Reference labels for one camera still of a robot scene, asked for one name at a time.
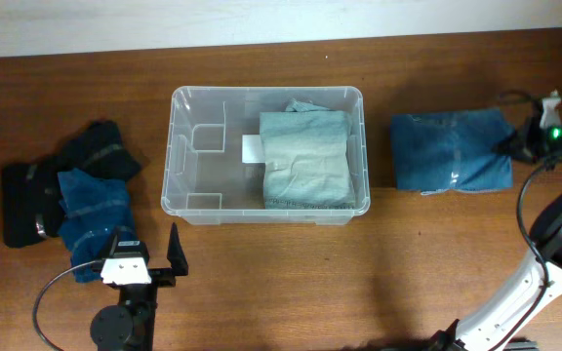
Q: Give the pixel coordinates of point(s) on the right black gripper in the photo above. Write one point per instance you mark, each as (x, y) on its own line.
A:
(520, 141)

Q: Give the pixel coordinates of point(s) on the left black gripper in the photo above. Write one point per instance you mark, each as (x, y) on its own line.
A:
(166, 277)

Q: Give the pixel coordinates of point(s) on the dark blue jeans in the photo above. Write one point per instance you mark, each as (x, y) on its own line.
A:
(437, 152)

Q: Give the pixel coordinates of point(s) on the light grey jeans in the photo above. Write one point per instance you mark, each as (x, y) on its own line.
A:
(305, 163)

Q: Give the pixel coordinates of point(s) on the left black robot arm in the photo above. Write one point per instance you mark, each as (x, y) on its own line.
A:
(129, 324)

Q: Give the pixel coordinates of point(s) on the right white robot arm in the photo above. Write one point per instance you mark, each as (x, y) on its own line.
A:
(538, 279)

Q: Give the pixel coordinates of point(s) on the teal blue folded garment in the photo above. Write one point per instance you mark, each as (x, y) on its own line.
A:
(93, 209)

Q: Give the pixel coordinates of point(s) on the black folded garment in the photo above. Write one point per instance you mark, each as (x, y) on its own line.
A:
(31, 191)

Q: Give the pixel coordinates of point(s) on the clear plastic storage bin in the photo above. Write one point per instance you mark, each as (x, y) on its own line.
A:
(205, 181)

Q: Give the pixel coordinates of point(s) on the white label in bin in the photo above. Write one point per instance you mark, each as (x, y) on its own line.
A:
(252, 150)

